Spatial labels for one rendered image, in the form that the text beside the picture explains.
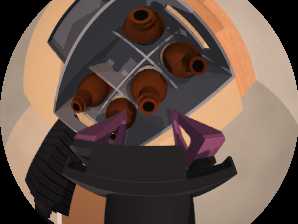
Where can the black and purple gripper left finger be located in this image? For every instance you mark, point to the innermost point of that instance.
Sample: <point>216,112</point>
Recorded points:
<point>101,131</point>

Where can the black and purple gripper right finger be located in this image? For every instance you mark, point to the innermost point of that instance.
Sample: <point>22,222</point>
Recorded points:
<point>205,141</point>

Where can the dark grey divided crate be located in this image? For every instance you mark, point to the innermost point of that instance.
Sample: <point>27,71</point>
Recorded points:
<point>102,48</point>

